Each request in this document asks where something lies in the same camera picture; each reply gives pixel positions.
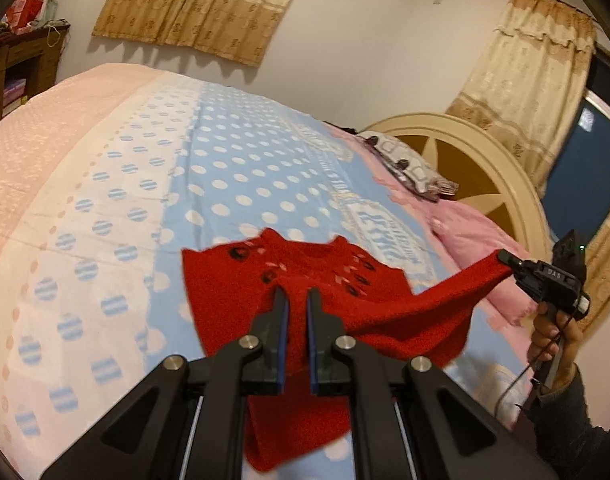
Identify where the stack of pink books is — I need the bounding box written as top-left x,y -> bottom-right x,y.
2,77 -> 28,116

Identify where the cream wooden headboard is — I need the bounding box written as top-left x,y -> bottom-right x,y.
363,112 -> 560,261

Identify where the person's right hand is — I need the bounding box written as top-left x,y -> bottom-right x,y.
527,304 -> 584,393

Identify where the pink dotted bed sheet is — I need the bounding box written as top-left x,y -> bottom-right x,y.
0,62 -> 170,241

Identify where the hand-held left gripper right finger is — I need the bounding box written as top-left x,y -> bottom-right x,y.
306,286 -> 560,480

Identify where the pink folded quilt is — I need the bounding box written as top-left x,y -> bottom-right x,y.
430,199 -> 540,326

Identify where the black cable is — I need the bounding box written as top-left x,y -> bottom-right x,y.
495,310 -> 576,416

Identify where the dark window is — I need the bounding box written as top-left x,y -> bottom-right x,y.
540,52 -> 610,243

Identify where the red gift box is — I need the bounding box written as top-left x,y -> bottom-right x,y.
2,0 -> 48,36

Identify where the white patterned pillow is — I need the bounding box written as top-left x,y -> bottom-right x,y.
357,131 -> 458,202

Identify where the brown wooden desk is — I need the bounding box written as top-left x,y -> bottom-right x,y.
0,20 -> 70,133

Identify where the red knitted sweater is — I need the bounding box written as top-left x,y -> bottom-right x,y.
181,227 -> 513,473

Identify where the person's right forearm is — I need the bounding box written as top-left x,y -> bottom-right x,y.
527,365 -> 610,480

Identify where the blue polka-dot blanket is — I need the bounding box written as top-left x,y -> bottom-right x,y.
0,80 -> 536,480

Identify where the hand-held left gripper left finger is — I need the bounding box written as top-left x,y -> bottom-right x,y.
39,285 -> 290,480

